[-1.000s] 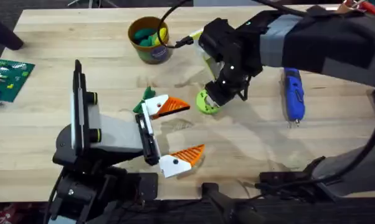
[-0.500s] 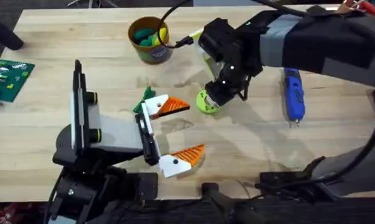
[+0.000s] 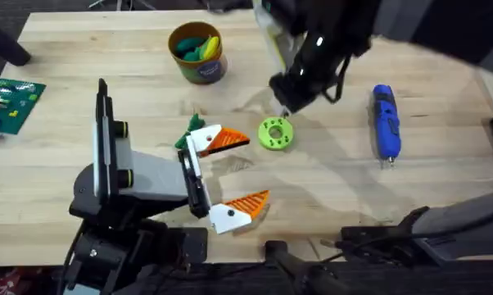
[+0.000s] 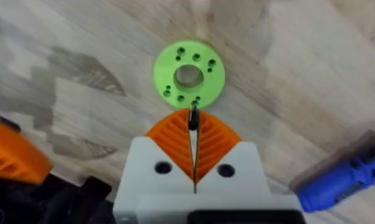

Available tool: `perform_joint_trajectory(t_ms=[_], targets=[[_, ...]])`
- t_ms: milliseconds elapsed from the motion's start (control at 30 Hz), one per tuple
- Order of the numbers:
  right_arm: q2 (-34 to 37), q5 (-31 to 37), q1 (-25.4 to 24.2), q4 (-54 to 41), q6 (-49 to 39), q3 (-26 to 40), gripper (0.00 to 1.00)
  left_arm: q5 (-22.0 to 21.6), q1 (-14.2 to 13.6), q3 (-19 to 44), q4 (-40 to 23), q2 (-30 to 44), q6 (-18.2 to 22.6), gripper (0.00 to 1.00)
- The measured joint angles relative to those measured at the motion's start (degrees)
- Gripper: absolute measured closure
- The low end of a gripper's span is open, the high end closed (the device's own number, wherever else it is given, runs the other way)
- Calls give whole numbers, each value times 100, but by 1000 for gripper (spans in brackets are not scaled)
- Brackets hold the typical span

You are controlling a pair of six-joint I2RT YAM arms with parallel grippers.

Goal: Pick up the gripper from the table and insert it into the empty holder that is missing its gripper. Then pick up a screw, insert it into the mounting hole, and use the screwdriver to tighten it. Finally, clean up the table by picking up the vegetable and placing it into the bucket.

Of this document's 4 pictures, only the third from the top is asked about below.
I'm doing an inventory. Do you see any right wrist upright plate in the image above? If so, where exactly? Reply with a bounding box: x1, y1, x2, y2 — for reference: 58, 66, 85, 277
252, 0, 309, 75

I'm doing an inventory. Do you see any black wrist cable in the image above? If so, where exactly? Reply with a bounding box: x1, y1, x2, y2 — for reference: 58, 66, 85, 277
322, 55, 351, 104

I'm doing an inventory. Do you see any green toy vegetable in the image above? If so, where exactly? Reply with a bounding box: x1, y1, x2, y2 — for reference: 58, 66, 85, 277
174, 113, 207, 150

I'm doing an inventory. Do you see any green board with blocks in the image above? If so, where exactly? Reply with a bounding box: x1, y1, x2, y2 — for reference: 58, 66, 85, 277
0, 77, 47, 139

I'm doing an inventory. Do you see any blue electric screwdriver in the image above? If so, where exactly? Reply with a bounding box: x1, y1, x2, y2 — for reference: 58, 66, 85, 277
370, 84, 403, 168

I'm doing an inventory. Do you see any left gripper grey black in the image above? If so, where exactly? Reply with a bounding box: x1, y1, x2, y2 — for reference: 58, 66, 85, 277
113, 120, 271, 236

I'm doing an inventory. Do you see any green disc with holes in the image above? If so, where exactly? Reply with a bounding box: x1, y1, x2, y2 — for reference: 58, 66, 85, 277
257, 116, 296, 152

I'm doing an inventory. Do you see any black cylinder object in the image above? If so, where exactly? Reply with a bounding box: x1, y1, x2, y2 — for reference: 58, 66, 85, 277
0, 20, 32, 67

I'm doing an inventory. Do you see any left wrist upright black plate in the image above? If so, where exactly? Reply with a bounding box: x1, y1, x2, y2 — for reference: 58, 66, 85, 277
92, 77, 117, 206

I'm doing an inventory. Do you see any brown tub with toys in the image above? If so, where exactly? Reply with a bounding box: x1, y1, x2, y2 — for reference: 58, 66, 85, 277
167, 20, 228, 86

